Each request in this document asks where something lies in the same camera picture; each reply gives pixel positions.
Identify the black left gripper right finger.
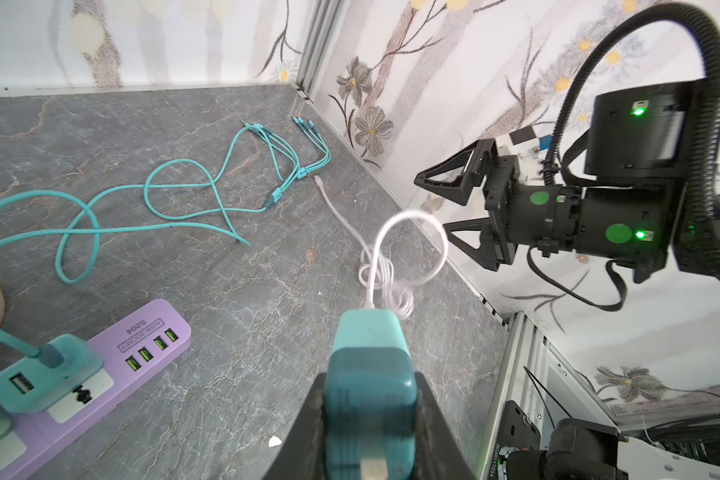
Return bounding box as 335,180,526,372
415,372,476,480

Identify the teal usb cable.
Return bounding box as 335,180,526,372
0,115,332,265
55,121,304,286

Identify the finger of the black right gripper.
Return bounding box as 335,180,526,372
413,139,497,206
443,217,504,272

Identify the white lilac usb cable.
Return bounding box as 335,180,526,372
313,175,450,320

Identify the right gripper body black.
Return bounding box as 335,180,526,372
482,156,576,267

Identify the small teal charger plug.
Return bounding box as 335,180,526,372
324,309,418,479

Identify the purple power strip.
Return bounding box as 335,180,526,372
0,299,192,479

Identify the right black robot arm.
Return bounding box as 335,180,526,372
414,2,720,297

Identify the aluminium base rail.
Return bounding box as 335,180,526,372
475,312,720,479

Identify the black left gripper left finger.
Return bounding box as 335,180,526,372
263,373,327,480

